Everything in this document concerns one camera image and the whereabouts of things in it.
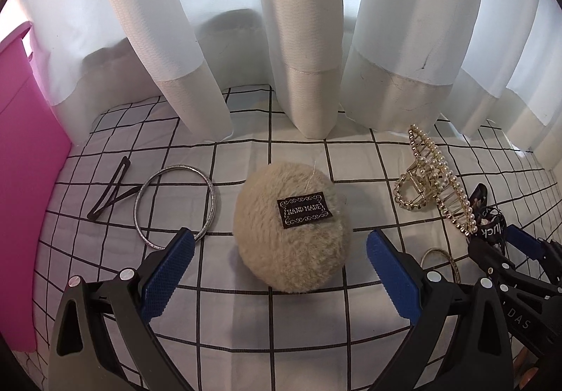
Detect white black-grid tablecloth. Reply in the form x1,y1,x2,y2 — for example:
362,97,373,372
32,84,562,391

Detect pink plastic box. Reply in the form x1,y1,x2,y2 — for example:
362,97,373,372
0,21,73,353

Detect sheer white curtain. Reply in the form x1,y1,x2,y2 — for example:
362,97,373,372
0,0,562,155

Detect cream curtain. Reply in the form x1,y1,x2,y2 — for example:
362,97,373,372
87,0,480,141

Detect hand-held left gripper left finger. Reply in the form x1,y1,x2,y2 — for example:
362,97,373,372
47,228,196,391

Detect black printed ribbon hair tie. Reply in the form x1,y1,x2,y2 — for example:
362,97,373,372
466,183,509,252

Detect black snap hair clip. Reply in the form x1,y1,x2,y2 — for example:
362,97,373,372
86,156,145,221

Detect gold pearl claw clip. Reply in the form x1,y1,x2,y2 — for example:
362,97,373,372
394,125,479,238

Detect silver bangle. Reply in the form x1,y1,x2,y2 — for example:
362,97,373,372
134,166,217,250

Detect gold bangle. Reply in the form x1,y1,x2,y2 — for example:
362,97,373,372
419,247,462,283

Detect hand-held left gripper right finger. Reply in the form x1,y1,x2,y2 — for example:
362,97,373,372
366,230,515,391

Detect person's right hand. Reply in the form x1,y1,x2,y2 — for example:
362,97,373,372
511,361,542,391

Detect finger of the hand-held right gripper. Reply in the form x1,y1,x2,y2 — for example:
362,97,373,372
467,237,562,292
504,224,562,283

